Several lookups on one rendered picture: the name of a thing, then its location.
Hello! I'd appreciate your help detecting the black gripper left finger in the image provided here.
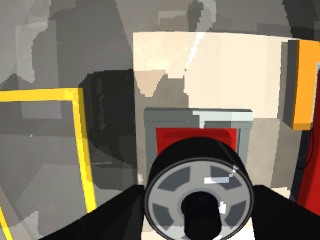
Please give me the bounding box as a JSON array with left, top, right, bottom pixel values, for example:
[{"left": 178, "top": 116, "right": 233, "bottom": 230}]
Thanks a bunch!
[{"left": 39, "top": 184, "right": 145, "bottom": 240}]

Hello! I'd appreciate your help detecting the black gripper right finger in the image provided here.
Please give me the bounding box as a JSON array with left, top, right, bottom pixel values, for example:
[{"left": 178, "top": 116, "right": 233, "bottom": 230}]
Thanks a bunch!
[{"left": 251, "top": 185, "right": 320, "bottom": 240}]

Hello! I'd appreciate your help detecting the yellow rectangular outline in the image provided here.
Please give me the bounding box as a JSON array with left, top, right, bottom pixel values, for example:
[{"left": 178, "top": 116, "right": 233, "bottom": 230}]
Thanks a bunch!
[{"left": 0, "top": 88, "right": 96, "bottom": 240}]

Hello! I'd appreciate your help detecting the black wheel with grey hub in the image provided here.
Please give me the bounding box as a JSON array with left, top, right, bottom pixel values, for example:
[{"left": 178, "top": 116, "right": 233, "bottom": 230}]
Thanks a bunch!
[{"left": 143, "top": 137, "right": 256, "bottom": 240}]

